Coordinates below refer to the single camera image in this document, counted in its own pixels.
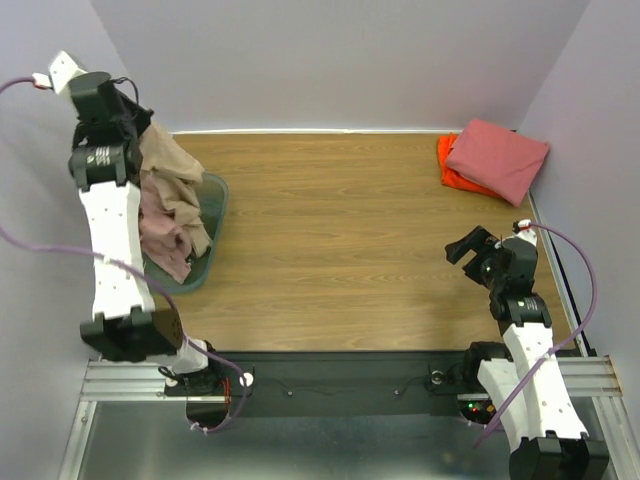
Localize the teal plastic basket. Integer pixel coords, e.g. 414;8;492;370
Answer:
142;172;229;296

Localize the pink crumpled t shirt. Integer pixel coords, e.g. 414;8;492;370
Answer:
139;174;192;284

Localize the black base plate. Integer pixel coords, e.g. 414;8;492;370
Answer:
160;351;489;423

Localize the beige t shirt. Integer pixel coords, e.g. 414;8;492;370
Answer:
140;121;212;258

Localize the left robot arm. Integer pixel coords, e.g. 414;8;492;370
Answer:
67;71;223;394

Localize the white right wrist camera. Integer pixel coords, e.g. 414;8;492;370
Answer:
495;219;537;249

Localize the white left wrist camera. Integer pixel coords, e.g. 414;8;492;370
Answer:
31;50;87;96

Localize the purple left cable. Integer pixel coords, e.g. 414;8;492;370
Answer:
0;77;254;435

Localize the folded pink t shirt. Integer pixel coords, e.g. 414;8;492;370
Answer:
447;118;550;207

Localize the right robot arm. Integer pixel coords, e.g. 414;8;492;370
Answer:
445;220;610;479

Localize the aluminium frame rail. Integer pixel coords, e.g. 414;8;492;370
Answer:
82;130;624;401

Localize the folded orange t shirt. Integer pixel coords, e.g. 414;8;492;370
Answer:
437;132;499;198

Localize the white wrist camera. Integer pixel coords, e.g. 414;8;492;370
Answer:
495;219;537;249
31;50;87;96

